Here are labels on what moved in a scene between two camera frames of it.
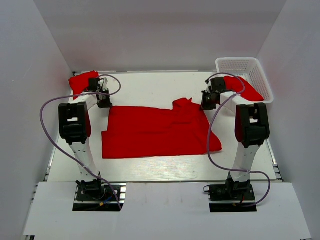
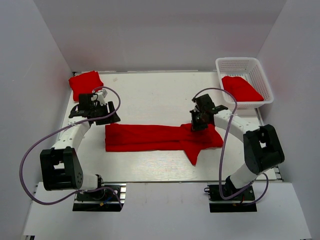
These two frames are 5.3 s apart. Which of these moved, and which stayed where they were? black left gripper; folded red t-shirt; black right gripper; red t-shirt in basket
Moved: black left gripper; black right gripper
Stayed: red t-shirt in basket; folded red t-shirt
